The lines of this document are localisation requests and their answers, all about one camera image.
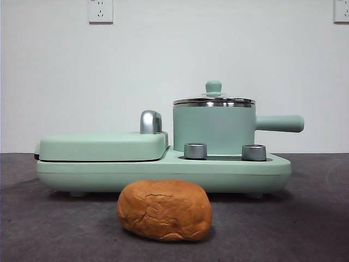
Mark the chrome cover handle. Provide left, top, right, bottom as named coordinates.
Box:
left=140, top=110, right=164, bottom=135

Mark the mint green steamer pot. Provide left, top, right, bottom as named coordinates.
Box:
left=172, top=103, right=305, bottom=153

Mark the silver control knob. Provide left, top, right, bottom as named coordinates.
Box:
left=184, top=142, right=208, bottom=159
left=242, top=144, right=267, bottom=162

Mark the mint green breakfast maker base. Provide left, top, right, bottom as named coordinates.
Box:
left=37, top=144, right=292, bottom=198

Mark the glass lid with green knob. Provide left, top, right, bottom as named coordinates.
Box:
left=173, top=80, right=256, bottom=106

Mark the white wall socket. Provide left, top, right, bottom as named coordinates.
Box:
left=87, top=0, right=114, bottom=25
left=334, top=0, right=349, bottom=24

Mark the mint green griddle cover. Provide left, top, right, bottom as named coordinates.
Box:
left=34, top=130, right=170, bottom=163

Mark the brown potato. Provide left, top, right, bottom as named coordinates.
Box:
left=117, top=179, right=213, bottom=242

